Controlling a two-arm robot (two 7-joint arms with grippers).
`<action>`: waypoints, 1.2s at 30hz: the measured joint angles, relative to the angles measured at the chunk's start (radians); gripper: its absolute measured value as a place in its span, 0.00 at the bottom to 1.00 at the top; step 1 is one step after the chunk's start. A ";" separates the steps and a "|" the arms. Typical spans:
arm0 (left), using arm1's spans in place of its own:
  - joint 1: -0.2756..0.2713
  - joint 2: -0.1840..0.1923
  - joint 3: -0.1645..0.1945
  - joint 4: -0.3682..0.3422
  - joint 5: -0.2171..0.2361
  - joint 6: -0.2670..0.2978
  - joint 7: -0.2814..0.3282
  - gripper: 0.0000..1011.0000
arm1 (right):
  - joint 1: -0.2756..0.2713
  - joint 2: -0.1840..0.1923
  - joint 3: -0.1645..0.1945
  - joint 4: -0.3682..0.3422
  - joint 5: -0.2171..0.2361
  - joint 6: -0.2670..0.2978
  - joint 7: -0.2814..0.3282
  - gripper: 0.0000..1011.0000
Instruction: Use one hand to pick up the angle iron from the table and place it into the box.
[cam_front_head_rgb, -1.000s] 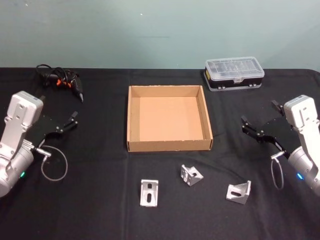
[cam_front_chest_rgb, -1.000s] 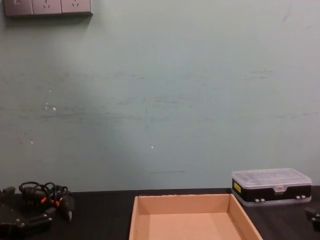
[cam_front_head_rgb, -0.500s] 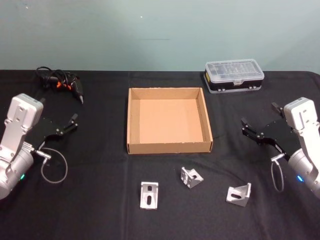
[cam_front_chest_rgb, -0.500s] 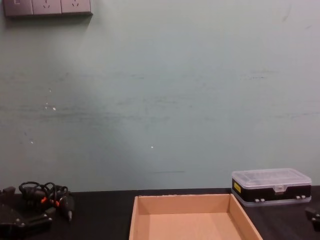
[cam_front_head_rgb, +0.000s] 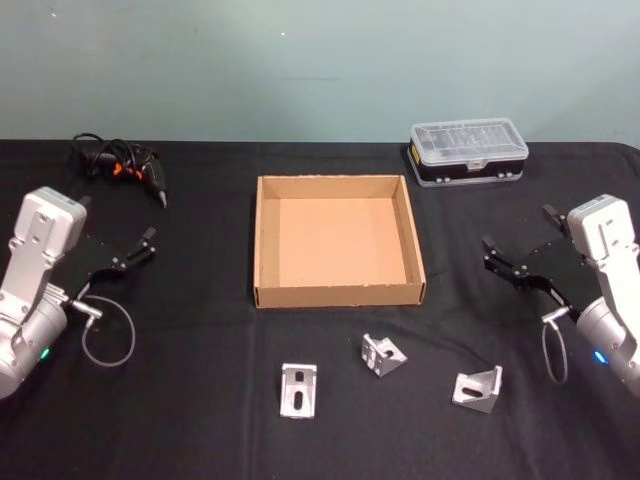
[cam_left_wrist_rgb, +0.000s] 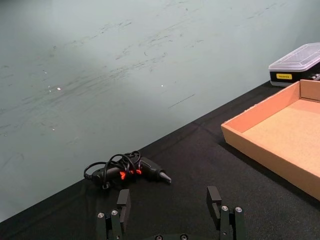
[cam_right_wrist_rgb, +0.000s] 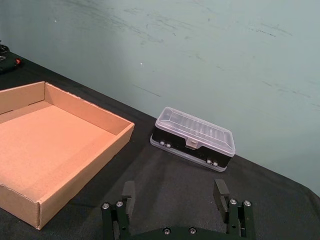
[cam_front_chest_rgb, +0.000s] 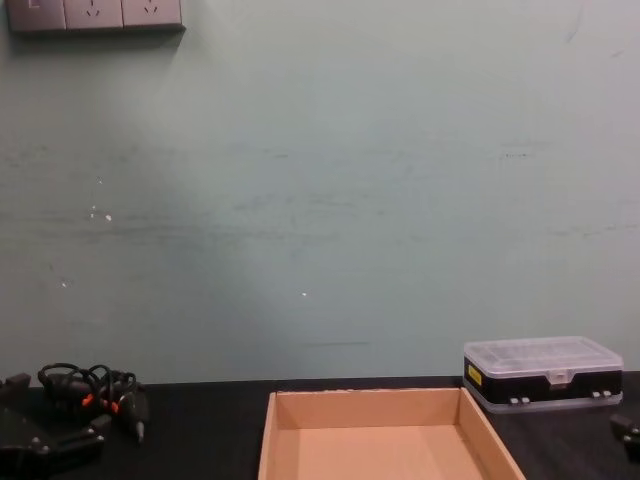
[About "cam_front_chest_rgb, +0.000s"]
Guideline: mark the black table cloth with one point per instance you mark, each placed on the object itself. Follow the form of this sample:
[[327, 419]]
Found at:
[[210, 430]]

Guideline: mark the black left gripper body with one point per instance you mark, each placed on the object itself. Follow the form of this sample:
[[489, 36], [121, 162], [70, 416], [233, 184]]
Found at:
[[22, 435]]

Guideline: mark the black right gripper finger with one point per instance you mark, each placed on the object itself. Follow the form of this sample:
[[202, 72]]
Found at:
[[627, 425]]

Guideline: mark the clear plastic case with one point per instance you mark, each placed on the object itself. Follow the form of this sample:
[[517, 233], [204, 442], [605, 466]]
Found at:
[[542, 380]]

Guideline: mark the shallow brown cardboard tray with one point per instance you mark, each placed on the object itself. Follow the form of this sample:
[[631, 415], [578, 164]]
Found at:
[[380, 450]]

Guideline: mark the grey wall socket plate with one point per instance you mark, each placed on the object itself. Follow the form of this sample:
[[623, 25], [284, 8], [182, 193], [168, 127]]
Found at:
[[94, 12], [151, 11]]

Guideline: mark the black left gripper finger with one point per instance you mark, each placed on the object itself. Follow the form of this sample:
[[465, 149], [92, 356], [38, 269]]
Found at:
[[14, 387], [82, 437]]

